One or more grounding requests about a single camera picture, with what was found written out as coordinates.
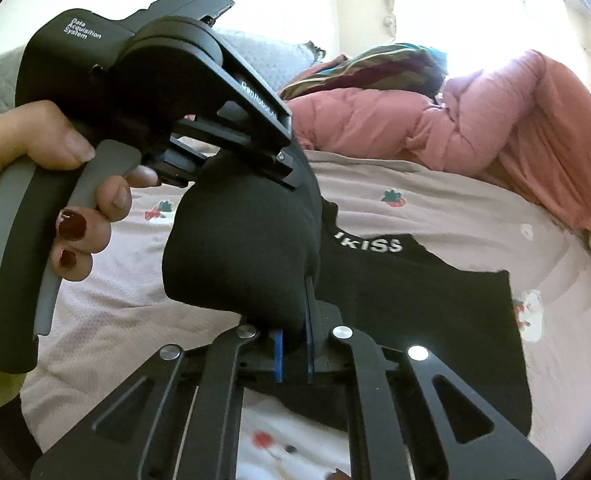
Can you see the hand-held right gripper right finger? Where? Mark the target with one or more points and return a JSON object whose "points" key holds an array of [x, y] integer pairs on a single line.
{"points": [[309, 345]]}

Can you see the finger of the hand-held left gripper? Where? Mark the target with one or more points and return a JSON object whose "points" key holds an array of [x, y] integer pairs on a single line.
{"points": [[285, 170], [180, 167]]}

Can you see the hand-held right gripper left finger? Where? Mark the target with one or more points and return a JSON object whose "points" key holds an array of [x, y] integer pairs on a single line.
{"points": [[277, 355]]}

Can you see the black t-shirt with orange patches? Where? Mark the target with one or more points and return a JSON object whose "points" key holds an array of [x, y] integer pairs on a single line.
{"points": [[240, 240]]}

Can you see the person's left hand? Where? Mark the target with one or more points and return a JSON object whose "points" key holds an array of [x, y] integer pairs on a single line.
{"points": [[15, 135]]}

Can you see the pink puffy duvet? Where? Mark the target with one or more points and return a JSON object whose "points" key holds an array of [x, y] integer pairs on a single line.
{"points": [[375, 115]]}

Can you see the colourful striped cloth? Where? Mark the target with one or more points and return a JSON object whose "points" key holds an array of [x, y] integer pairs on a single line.
{"points": [[365, 67]]}

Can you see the strawberry print bed sheet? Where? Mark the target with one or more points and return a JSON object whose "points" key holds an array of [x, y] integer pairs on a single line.
{"points": [[450, 210]]}

